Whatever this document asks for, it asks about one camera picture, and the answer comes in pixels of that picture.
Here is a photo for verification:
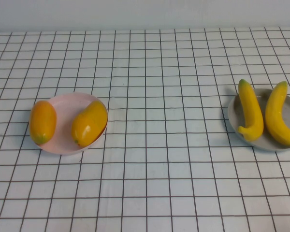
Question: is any orange yellow plastic mango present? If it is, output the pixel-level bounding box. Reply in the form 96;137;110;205
71;100;109;147
29;100;57;145

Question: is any yellow plastic banana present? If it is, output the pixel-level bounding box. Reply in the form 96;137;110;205
265;81;290;146
237;79;264;143

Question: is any pink round plate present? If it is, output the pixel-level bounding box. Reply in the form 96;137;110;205
29;91;109;155

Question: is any grey round plate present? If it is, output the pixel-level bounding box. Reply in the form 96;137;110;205
228;88;290;152

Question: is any white black grid tablecloth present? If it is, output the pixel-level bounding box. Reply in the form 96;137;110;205
0;25;290;232

